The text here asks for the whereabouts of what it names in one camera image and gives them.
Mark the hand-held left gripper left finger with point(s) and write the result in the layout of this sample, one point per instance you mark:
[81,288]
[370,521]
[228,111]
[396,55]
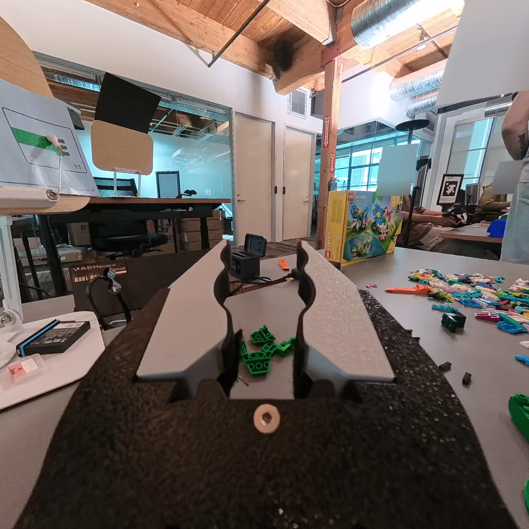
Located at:
[190,326]

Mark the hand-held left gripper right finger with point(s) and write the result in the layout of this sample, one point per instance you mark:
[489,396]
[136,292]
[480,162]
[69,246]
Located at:
[343,326]

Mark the brown standing desk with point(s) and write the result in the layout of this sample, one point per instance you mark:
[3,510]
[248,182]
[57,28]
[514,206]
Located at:
[157,205]

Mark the grey desk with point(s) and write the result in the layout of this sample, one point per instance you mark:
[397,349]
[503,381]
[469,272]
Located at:
[487,413]

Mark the black printed cabinet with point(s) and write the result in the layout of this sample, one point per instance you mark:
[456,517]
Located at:
[157,272]

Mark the black power bank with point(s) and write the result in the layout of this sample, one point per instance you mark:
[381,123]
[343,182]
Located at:
[294,273]

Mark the orange brick separator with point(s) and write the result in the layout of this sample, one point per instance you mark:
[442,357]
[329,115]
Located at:
[407,290]

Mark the pile of small green bricks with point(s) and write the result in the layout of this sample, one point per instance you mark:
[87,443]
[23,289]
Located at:
[258,363]

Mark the black battery charger case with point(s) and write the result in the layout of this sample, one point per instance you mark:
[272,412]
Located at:
[244,264]

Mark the stack of cardboard boxes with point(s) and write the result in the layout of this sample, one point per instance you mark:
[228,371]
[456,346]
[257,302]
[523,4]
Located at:
[194,235]

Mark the yellow toy brick box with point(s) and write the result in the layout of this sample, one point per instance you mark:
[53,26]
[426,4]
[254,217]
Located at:
[363,227]

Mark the black office chair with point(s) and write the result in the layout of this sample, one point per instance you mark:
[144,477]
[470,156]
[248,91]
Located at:
[124,239]

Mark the dark green brick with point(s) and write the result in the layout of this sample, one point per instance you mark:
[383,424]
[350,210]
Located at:
[452,322]

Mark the black battery with blue edge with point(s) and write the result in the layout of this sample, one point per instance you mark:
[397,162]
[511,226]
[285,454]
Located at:
[53,337]

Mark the pile of colourful bricks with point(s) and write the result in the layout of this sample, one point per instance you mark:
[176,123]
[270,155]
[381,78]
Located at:
[475,289]

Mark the red fire extinguisher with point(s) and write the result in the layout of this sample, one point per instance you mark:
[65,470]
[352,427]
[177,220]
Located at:
[332,184]

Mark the black framed screen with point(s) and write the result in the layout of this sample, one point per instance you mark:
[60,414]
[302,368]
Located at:
[168,185]

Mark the white cardboard box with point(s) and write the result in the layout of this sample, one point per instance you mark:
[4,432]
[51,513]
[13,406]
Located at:
[78,233]

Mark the white door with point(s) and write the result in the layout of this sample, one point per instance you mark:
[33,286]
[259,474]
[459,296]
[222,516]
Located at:
[254,173]
[298,182]

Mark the wooden work table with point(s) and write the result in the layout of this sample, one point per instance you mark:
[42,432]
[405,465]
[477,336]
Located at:
[467,233]

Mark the clear case with pink label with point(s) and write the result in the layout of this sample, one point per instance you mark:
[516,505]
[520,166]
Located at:
[22,370]

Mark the black and white tag sign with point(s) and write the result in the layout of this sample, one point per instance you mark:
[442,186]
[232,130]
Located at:
[450,188]

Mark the blue storage bin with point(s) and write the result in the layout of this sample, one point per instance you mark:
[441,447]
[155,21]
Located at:
[496,228]

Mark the blue curved brick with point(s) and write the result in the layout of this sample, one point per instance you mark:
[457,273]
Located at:
[523,359]

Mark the small wooden document stand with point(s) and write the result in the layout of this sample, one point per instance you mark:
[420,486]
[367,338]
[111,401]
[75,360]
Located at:
[122,146]

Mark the long green plate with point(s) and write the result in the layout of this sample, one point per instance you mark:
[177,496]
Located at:
[521,413]

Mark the black floor lamp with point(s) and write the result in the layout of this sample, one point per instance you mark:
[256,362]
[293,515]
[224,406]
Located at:
[413,125]

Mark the building instruction booklet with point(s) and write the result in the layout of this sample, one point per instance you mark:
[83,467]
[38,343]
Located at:
[33,165]

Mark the black tilted panel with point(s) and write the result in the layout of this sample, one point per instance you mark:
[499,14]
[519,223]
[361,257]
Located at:
[124,101]

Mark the dark textured panel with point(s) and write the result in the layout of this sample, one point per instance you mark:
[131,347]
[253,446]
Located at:
[76,120]

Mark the black ceiling speaker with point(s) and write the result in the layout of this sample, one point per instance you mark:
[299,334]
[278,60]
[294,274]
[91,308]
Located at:
[282,56]

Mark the black ceiling rod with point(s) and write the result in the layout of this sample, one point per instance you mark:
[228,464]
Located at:
[239,32]

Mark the white tray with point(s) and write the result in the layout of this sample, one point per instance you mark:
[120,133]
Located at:
[16,53]

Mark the black wall speaker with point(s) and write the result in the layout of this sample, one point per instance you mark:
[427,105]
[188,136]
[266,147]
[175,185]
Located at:
[317,105]

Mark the white wall vent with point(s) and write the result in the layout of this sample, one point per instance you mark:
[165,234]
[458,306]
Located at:
[297,103]

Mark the silver air duct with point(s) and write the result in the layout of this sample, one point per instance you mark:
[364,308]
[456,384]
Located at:
[384,20]
[421,103]
[417,80]

